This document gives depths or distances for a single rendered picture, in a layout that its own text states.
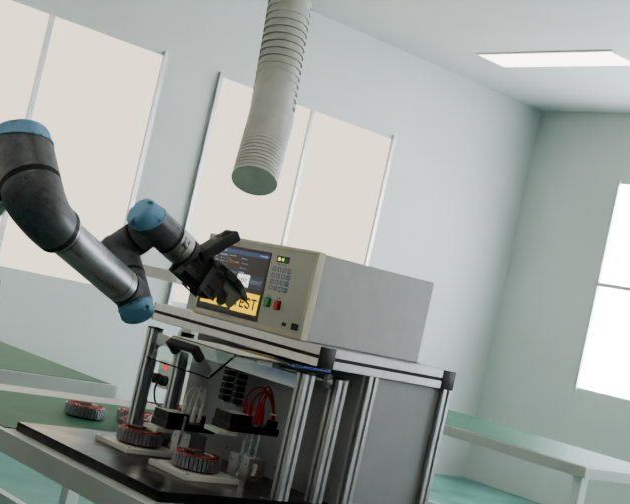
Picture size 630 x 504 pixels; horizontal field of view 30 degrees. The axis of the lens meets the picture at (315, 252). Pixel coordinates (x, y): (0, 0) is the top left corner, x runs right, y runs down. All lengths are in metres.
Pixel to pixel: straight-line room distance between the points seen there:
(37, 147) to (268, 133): 1.89
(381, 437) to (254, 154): 1.53
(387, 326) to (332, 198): 6.23
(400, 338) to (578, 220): 7.38
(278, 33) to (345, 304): 1.74
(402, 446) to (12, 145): 1.16
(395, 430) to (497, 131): 7.66
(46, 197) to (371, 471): 1.03
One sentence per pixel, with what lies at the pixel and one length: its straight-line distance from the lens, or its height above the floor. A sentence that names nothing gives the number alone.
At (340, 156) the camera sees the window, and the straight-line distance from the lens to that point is 9.07.
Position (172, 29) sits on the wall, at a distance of 8.17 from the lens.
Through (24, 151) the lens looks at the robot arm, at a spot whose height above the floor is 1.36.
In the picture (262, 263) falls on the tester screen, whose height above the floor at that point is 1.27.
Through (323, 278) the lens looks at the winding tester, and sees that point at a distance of 2.69.
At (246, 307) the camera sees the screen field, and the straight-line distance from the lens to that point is 2.84.
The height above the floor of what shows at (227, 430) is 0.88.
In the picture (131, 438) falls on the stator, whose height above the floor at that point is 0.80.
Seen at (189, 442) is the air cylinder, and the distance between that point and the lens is 2.94.
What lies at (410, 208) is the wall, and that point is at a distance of 9.62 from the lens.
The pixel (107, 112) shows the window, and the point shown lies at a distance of 7.89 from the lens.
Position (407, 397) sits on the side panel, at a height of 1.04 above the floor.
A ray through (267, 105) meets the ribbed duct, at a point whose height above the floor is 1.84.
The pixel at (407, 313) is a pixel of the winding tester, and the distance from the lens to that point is 2.89.
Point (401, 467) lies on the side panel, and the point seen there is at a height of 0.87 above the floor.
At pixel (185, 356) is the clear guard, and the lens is 2.56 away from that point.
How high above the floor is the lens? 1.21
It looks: 2 degrees up
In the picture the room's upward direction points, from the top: 13 degrees clockwise
